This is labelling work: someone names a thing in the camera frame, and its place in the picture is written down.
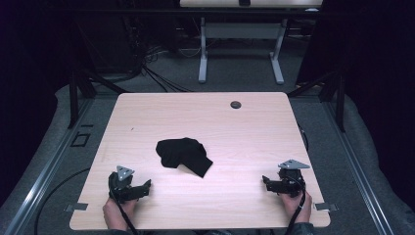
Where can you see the person's right hand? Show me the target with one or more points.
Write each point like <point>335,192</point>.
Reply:
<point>298,207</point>

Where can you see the person's left hand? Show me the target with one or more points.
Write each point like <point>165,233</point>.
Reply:
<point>118,213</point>

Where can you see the black metal stand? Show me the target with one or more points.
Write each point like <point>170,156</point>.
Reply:
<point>74,98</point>
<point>339,98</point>

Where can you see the white-legged desk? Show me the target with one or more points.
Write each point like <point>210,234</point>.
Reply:
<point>241,31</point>

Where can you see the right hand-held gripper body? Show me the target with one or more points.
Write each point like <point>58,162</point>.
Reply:
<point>289,182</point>

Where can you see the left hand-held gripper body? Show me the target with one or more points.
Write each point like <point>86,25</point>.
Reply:
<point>121,186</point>

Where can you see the aluminium floor rail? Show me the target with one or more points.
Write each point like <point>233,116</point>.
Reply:
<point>359,169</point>
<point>45,169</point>

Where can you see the black cloth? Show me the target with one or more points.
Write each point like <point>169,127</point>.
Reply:
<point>182,155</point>

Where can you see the grey metal table bracket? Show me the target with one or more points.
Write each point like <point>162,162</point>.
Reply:
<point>76,207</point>
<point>325,206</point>

